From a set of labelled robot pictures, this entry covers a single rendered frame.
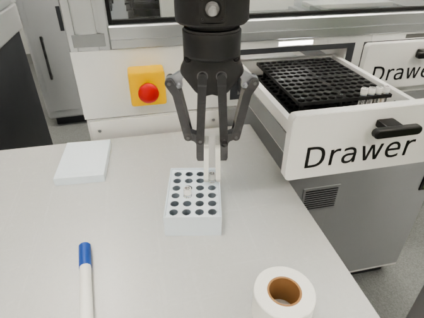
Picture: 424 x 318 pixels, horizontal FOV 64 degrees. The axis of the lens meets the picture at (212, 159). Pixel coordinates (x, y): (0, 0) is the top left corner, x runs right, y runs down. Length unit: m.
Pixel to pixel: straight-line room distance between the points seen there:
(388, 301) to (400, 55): 0.92
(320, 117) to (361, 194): 0.68
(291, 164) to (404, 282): 1.14
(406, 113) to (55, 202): 0.57
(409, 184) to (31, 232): 1.07
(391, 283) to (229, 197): 1.09
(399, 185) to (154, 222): 0.87
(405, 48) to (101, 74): 0.69
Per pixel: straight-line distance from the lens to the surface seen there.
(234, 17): 0.42
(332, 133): 0.53
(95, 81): 0.75
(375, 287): 1.54
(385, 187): 1.20
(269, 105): 0.62
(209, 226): 0.51
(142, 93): 0.68
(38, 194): 0.67
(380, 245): 1.41
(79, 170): 0.67
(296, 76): 0.72
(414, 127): 0.55
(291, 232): 0.54
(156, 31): 0.72
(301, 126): 0.49
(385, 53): 0.92
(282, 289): 0.45
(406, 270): 1.65
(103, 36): 0.73
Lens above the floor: 1.14
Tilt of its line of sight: 33 degrees down
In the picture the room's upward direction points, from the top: straight up
